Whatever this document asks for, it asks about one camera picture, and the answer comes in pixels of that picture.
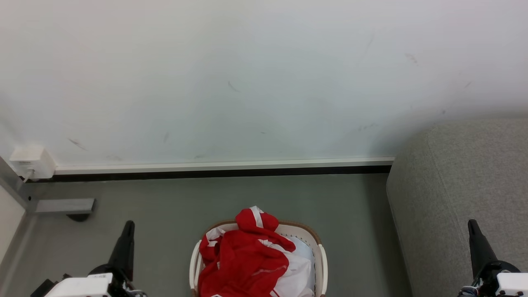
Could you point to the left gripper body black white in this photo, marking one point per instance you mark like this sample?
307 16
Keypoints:
82 286

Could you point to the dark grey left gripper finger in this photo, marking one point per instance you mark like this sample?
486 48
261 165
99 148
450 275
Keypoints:
125 251

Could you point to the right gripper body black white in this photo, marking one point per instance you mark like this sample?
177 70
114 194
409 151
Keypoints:
501 282

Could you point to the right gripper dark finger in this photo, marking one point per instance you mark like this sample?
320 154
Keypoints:
479 247

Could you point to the red and white garment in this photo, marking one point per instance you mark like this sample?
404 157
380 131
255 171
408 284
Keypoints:
243 264

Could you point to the grey fabric sofa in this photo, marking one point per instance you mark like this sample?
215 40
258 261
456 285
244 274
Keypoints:
458 194

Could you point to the black caster wheel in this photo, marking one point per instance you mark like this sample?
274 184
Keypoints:
78 217

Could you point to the white panel board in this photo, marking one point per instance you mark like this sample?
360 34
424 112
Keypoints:
8 222

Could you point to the white skirting strip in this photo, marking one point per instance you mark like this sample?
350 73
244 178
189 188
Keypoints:
222 165

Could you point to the cream laundry basket brown rim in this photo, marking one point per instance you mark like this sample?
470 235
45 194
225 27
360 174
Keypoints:
321 264

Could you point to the grey metal frame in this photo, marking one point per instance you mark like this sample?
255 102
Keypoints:
62 205

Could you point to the white wall socket box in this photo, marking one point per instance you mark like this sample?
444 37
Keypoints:
31 161

